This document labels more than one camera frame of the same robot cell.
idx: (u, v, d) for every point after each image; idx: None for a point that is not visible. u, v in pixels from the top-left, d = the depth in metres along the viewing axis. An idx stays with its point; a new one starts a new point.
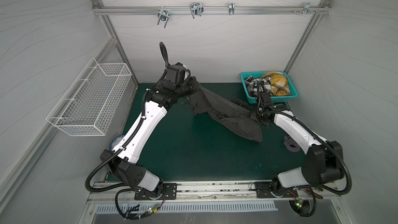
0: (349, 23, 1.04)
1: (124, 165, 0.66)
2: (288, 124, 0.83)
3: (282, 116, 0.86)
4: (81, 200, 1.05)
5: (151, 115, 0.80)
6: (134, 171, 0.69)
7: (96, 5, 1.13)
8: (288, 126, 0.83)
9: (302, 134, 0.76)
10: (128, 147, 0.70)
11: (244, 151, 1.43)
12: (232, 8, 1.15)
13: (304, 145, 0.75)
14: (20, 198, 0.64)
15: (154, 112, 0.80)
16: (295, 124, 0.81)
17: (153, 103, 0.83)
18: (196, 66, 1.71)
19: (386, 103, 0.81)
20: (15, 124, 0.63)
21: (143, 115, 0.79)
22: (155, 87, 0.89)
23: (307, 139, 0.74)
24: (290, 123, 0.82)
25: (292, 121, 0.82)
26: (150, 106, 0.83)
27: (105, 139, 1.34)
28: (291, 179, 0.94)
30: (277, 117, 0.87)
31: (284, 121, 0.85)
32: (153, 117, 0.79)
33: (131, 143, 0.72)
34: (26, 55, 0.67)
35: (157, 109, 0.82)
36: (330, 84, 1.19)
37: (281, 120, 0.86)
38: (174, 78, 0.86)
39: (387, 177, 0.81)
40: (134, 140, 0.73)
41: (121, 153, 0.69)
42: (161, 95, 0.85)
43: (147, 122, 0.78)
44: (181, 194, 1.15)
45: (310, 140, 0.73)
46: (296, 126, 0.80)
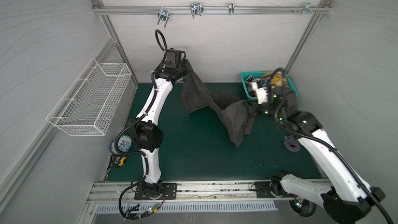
0: (349, 23, 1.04)
1: (150, 125, 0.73)
2: (323, 156, 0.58)
3: (313, 143, 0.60)
4: (80, 200, 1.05)
5: (162, 88, 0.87)
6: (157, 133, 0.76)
7: (96, 5, 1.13)
8: (322, 158, 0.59)
9: (343, 178, 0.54)
10: (149, 113, 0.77)
11: (244, 151, 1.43)
12: (232, 8, 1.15)
13: (341, 189, 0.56)
14: (20, 198, 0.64)
15: (164, 86, 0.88)
16: (333, 160, 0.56)
17: (161, 79, 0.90)
18: (195, 66, 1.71)
19: (385, 102, 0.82)
20: (15, 124, 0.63)
21: (156, 88, 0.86)
22: (158, 67, 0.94)
23: (351, 187, 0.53)
24: (328, 156, 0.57)
25: (328, 153, 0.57)
26: (159, 82, 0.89)
27: (105, 139, 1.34)
28: (298, 191, 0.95)
30: (304, 140, 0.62)
31: (319, 151, 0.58)
32: (165, 90, 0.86)
33: (151, 110, 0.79)
34: (27, 55, 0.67)
35: (165, 83, 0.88)
36: (330, 84, 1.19)
37: (312, 148, 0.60)
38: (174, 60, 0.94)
39: (386, 177, 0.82)
40: (154, 107, 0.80)
41: (145, 117, 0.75)
42: (167, 72, 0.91)
43: (160, 94, 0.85)
44: (181, 194, 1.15)
45: (354, 188, 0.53)
46: (337, 167, 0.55)
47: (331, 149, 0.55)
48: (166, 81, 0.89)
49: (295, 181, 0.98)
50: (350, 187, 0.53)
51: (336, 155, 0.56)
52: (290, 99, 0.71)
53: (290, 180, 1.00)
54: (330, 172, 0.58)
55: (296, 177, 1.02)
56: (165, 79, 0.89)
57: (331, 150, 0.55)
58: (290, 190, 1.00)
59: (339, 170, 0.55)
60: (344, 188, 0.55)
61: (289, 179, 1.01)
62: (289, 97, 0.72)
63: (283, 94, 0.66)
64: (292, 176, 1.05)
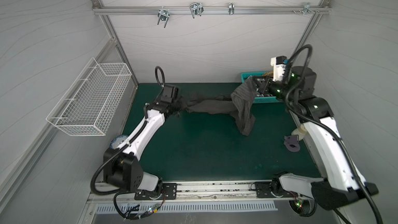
0: (349, 23, 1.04)
1: (129, 158, 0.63)
2: (325, 144, 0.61)
3: (319, 130, 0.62)
4: (80, 201, 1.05)
5: (153, 119, 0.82)
6: (137, 169, 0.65)
7: (96, 5, 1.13)
8: (324, 145, 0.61)
9: (339, 167, 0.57)
10: (133, 144, 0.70)
11: (244, 151, 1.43)
12: (232, 8, 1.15)
13: (334, 177, 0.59)
14: (20, 198, 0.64)
15: (156, 117, 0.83)
16: (335, 150, 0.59)
17: (155, 110, 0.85)
18: (195, 66, 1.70)
19: (385, 102, 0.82)
20: (15, 124, 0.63)
21: (147, 118, 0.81)
22: (154, 99, 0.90)
23: (344, 178, 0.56)
24: (329, 145, 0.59)
25: (331, 142, 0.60)
26: (152, 113, 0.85)
27: (105, 140, 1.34)
28: (294, 185, 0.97)
30: (311, 125, 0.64)
31: (323, 138, 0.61)
32: (155, 122, 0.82)
33: (136, 141, 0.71)
34: (27, 55, 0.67)
35: (158, 115, 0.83)
36: (330, 84, 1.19)
37: (317, 134, 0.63)
38: (170, 94, 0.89)
39: (386, 177, 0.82)
40: (139, 138, 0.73)
41: (127, 149, 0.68)
42: (161, 106, 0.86)
43: (150, 125, 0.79)
44: (181, 194, 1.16)
45: (347, 179, 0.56)
46: (335, 155, 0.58)
47: (336, 137, 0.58)
48: (158, 112, 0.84)
49: (292, 176, 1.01)
50: (343, 176, 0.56)
51: (338, 145, 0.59)
52: (308, 83, 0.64)
53: (288, 176, 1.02)
54: (328, 160, 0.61)
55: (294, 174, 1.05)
56: (158, 110, 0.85)
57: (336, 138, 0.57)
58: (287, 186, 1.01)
59: (338, 159, 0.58)
60: (337, 177, 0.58)
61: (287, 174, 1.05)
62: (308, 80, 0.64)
63: (302, 75, 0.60)
64: (290, 173, 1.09)
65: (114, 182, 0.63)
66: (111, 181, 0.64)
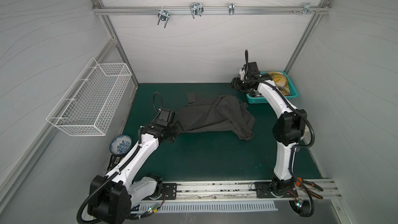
0: (349, 23, 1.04)
1: (117, 188, 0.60)
2: (269, 93, 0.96)
3: (265, 86, 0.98)
4: (80, 201, 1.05)
5: (146, 144, 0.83)
6: (124, 201, 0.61)
7: (96, 5, 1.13)
8: (267, 95, 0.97)
9: (279, 103, 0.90)
10: (123, 171, 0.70)
11: (244, 151, 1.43)
12: (232, 8, 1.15)
13: (278, 112, 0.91)
14: (20, 197, 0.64)
15: (149, 142, 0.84)
16: (274, 94, 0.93)
17: (149, 135, 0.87)
18: (196, 66, 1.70)
19: (385, 103, 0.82)
20: (15, 124, 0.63)
21: (140, 143, 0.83)
22: (149, 123, 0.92)
23: (281, 108, 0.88)
24: (271, 92, 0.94)
25: (273, 90, 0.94)
26: (146, 138, 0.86)
27: (105, 140, 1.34)
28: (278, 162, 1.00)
30: (260, 87, 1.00)
31: (267, 90, 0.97)
32: (148, 146, 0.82)
33: (126, 168, 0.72)
34: (27, 55, 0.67)
35: (152, 139, 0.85)
36: (330, 84, 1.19)
37: (264, 89, 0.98)
38: (167, 117, 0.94)
39: (386, 177, 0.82)
40: (130, 166, 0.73)
41: (116, 177, 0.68)
42: (156, 130, 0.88)
43: (142, 151, 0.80)
44: (181, 194, 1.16)
45: (283, 108, 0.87)
46: (274, 97, 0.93)
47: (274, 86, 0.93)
48: (153, 137, 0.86)
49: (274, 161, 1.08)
50: (281, 107, 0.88)
51: (275, 92, 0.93)
52: (253, 67, 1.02)
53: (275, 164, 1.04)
54: (273, 102, 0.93)
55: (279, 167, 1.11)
56: (152, 135, 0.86)
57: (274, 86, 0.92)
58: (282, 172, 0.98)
59: (277, 99, 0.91)
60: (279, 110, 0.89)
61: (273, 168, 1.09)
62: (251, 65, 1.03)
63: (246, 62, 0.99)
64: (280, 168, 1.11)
65: (98, 213, 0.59)
66: (96, 212, 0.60)
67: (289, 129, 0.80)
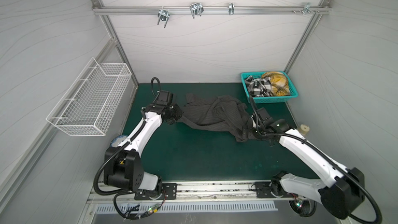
0: (349, 23, 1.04)
1: (131, 155, 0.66)
2: (298, 149, 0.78)
3: (290, 140, 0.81)
4: (80, 201, 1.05)
5: (152, 119, 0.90)
6: (137, 168, 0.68)
7: (96, 5, 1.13)
8: (299, 151, 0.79)
9: (320, 164, 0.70)
10: (133, 142, 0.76)
11: (244, 151, 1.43)
12: (232, 8, 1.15)
13: (323, 176, 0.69)
14: (20, 198, 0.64)
15: (153, 117, 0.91)
16: (308, 152, 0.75)
17: (152, 113, 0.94)
18: (195, 66, 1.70)
19: (385, 103, 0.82)
20: (15, 124, 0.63)
21: (145, 119, 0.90)
22: (151, 103, 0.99)
23: (327, 169, 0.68)
24: (302, 147, 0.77)
25: (302, 144, 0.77)
26: (150, 114, 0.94)
27: (105, 140, 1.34)
28: (296, 188, 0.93)
30: (284, 139, 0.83)
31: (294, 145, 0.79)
32: (154, 121, 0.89)
33: (136, 139, 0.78)
34: (26, 55, 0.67)
35: (155, 115, 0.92)
36: (330, 84, 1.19)
37: (290, 144, 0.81)
38: (166, 98, 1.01)
39: (386, 177, 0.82)
40: (139, 137, 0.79)
41: (128, 146, 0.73)
42: (157, 109, 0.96)
43: (148, 125, 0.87)
44: (181, 194, 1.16)
45: (330, 170, 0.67)
46: (310, 154, 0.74)
47: (301, 140, 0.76)
48: (156, 114, 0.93)
49: (293, 179, 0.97)
50: (326, 169, 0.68)
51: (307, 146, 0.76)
52: (263, 115, 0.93)
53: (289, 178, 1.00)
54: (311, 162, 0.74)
55: (294, 176, 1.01)
56: (155, 112, 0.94)
57: (302, 140, 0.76)
58: (289, 188, 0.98)
59: (314, 158, 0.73)
60: (325, 174, 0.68)
61: (287, 178, 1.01)
62: (261, 112, 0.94)
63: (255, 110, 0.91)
64: (289, 174, 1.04)
65: (115, 181, 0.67)
66: (113, 180, 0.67)
67: (349, 201, 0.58)
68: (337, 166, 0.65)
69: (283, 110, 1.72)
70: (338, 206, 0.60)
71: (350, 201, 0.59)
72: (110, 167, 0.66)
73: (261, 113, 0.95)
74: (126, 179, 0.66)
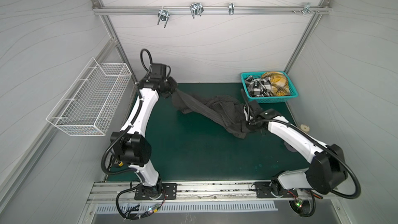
0: (349, 23, 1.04)
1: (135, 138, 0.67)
2: (283, 131, 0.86)
3: (277, 124, 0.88)
4: (80, 201, 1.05)
5: (148, 97, 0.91)
6: (144, 145, 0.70)
7: (96, 5, 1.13)
8: (285, 134, 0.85)
9: (302, 142, 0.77)
10: (135, 124, 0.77)
11: (244, 151, 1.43)
12: (232, 8, 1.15)
13: (306, 153, 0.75)
14: (20, 198, 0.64)
15: (149, 95, 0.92)
16: (292, 133, 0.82)
17: (147, 89, 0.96)
18: (195, 66, 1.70)
19: (385, 103, 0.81)
20: (15, 124, 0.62)
21: (142, 98, 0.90)
22: (143, 79, 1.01)
23: (308, 146, 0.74)
24: (286, 130, 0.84)
25: (286, 127, 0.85)
26: (145, 92, 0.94)
27: (105, 139, 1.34)
28: (293, 182, 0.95)
30: (271, 125, 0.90)
31: (280, 129, 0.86)
32: (151, 99, 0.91)
33: (137, 121, 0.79)
34: (26, 55, 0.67)
35: (151, 92, 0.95)
36: (330, 84, 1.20)
37: (277, 128, 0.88)
38: (159, 71, 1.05)
39: (386, 176, 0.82)
40: (140, 118, 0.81)
41: (131, 129, 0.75)
42: (151, 83, 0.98)
43: (145, 103, 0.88)
44: (181, 194, 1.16)
45: (311, 147, 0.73)
46: (294, 136, 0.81)
47: (286, 123, 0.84)
48: (151, 90, 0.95)
49: (288, 173, 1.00)
50: (307, 146, 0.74)
51: (290, 127, 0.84)
52: (253, 105, 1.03)
53: (284, 173, 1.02)
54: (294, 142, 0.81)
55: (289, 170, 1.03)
56: (150, 88, 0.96)
57: (286, 124, 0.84)
58: (287, 184, 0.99)
59: (297, 138, 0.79)
60: (307, 151, 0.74)
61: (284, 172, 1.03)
62: (253, 104, 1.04)
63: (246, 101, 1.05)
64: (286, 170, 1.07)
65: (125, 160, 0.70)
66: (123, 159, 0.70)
67: (328, 176, 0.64)
68: (317, 142, 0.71)
69: (283, 110, 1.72)
70: (321, 181, 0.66)
71: (331, 176, 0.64)
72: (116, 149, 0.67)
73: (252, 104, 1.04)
74: (136, 157, 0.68)
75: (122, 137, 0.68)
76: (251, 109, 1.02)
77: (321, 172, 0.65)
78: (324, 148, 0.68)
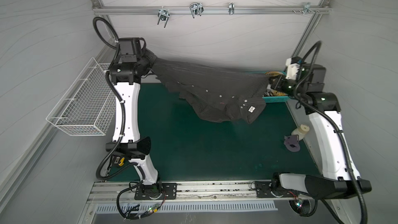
0: (349, 22, 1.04)
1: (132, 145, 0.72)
2: (325, 134, 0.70)
3: (325, 122, 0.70)
4: (80, 201, 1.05)
5: (128, 95, 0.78)
6: (143, 145, 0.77)
7: (96, 5, 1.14)
8: (322, 136, 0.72)
9: (335, 158, 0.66)
10: (126, 131, 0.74)
11: (244, 151, 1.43)
12: (232, 8, 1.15)
13: (328, 167, 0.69)
14: (20, 198, 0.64)
15: (129, 92, 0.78)
16: (333, 144, 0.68)
17: (124, 83, 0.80)
18: (196, 66, 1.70)
19: (385, 103, 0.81)
20: (15, 124, 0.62)
21: (122, 99, 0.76)
22: (114, 66, 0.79)
23: (337, 167, 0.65)
24: (330, 136, 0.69)
25: (333, 133, 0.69)
26: (122, 87, 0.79)
27: (105, 139, 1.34)
28: (292, 181, 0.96)
30: (317, 116, 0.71)
31: (324, 129, 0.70)
32: (132, 97, 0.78)
33: (127, 127, 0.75)
34: (26, 55, 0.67)
35: (130, 87, 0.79)
36: (330, 84, 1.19)
37: (320, 125, 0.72)
38: (132, 50, 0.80)
39: (386, 176, 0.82)
40: (129, 124, 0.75)
41: (124, 138, 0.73)
42: (125, 70, 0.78)
43: (129, 104, 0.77)
44: (181, 193, 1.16)
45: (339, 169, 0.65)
46: (331, 146, 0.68)
47: (336, 129, 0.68)
48: (129, 84, 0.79)
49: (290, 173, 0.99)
50: (336, 166, 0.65)
51: (337, 136, 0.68)
52: (318, 77, 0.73)
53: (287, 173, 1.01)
54: (327, 151, 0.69)
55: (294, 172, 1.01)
56: (126, 79, 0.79)
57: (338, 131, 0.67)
58: (286, 183, 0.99)
59: (335, 150, 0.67)
60: (331, 168, 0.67)
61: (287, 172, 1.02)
62: (317, 74, 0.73)
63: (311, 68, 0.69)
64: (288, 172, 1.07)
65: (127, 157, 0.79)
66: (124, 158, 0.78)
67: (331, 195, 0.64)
68: (351, 171, 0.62)
69: (283, 109, 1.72)
70: (321, 192, 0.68)
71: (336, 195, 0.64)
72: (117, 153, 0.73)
73: (317, 78, 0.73)
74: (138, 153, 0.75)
75: (117, 146, 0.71)
76: (310, 83, 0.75)
77: (329, 191, 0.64)
78: (353, 179, 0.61)
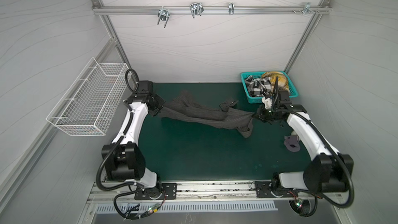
0: (349, 23, 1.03)
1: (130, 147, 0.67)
2: (300, 126, 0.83)
3: (297, 118, 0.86)
4: (81, 200, 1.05)
5: (138, 110, 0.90)
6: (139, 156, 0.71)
7: (96, 5, 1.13)
8: (300, 129, 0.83)
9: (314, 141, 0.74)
10: (127, 134, 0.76)
11: (244, 151, 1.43)
12: (232, 8, 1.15)
13: (313, 152, 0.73)
14: (20, 197, 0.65)
15: (140, 108, 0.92)
16: (309, 131, 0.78)
17: (137, 102, 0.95)
18: (195, 66, 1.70)
19: (385, 103, 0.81)
20: (15, 124, 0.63)
21: (132, 111, 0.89)
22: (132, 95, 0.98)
23: (318, 147, 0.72)
24: (304, 126, 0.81)
25: (305, 124, 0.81)
26: (135, 104, 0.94)
27: (105, 139, 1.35)
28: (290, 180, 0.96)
30: (293, 116, 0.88)
31: (299, 124, 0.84)
32: (140, 111, 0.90)
33: (129, 131, 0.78)
34: (26, 55, 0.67)
35: (141, 105, 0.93)
36: (330, 84, 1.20)
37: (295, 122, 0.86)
38: (146, 87, 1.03)
39: (386, 176, 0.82)
40: (131, 128, 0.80)
41: (123, 139, 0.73)
42: (140, 97, 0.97)
43: (137, 115, 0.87)
44: (181, 194, 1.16)
45: (321, 148, 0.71)
46: (308, 133, 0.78)
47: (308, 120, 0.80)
48: (141, 103, 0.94)
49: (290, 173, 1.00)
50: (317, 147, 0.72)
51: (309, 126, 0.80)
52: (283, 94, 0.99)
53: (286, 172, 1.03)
54: (307, 139, 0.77)
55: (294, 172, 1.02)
56: (139, 102, 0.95)
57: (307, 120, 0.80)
58: (286, 184, 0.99)
59: (312, 136, 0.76)
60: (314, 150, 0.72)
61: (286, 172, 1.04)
62: (282, 94, 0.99)
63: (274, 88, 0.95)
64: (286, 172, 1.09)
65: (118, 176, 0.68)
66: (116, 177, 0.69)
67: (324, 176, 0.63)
68: (329, 146, 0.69)
69: None
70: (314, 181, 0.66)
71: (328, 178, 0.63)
72: (110, 164, 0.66)
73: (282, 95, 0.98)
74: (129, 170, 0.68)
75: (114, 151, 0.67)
76: (281, 100, 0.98)
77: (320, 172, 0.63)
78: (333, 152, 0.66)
